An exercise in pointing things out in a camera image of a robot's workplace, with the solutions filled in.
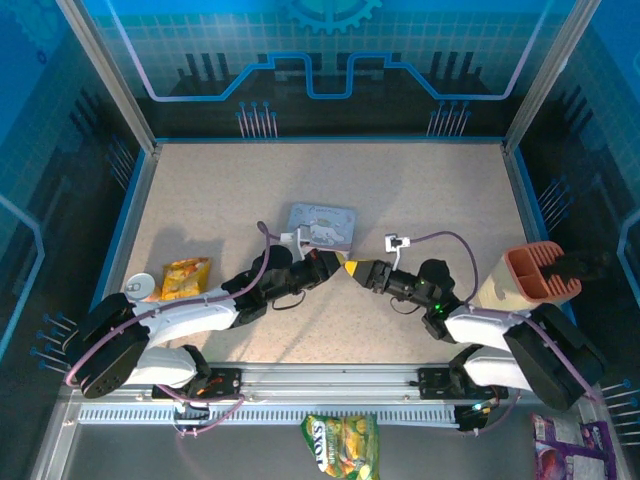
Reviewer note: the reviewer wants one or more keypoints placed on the aluminium table edge rail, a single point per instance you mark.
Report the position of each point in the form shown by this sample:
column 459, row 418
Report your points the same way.
column 131, row 220
column 521, row 200

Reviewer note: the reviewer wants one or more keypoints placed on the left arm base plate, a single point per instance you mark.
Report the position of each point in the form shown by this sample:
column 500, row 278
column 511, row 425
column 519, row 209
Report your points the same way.
column 225, row 382

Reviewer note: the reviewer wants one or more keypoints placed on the cartoon print tin box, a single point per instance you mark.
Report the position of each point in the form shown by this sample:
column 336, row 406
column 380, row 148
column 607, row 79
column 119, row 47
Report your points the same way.
column 325, row 222

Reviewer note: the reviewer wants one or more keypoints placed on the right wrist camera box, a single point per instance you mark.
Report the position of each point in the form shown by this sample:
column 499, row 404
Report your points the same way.
column 396, row 243

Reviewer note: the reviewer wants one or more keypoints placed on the black tool in holder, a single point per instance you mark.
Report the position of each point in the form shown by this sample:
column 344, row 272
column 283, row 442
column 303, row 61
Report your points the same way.
column 580, row 265

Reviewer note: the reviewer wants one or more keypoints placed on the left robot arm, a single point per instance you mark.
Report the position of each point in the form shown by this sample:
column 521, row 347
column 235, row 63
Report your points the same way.
column 185, row 315

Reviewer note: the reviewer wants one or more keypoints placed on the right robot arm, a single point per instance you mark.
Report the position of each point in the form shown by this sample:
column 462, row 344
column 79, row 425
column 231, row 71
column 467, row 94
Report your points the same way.
column 480, row 325

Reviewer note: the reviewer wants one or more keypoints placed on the aluminium frame post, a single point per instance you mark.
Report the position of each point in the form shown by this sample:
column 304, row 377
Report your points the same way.
column 550, row 75
column 113, row 80

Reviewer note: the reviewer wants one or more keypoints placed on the green candy bag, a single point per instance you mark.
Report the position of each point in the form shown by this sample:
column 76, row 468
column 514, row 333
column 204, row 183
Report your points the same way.
column 340, row 445

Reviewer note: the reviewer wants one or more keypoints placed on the yellow snack bag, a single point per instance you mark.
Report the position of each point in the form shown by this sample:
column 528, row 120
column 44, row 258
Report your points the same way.
column 185, row 275

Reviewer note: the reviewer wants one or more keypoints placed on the purple snack bag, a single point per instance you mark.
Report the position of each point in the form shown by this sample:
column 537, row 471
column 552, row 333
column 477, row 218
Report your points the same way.
column 565, row 445

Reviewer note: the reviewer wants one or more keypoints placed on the silver drink can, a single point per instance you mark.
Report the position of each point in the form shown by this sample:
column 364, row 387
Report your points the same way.
column 137, row 286

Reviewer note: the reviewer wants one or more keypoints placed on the beige orange cutlery holder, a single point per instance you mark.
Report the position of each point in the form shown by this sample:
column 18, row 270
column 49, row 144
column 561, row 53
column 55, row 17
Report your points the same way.
column 520, row 270

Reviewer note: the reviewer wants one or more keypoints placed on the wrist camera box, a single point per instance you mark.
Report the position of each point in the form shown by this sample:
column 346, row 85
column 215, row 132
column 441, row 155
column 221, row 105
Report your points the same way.
column 300, row 237
column 396, row 243

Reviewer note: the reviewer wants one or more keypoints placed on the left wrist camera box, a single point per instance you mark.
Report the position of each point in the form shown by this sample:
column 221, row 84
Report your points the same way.
column 300, row 237

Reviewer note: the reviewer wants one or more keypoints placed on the aluminium mounting rail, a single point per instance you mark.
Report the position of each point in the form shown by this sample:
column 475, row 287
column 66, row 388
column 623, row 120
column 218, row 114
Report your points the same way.
column 325, row 380

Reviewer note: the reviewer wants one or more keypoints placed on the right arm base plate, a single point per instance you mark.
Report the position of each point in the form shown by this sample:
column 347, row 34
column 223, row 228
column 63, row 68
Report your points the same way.
column 435, row 382

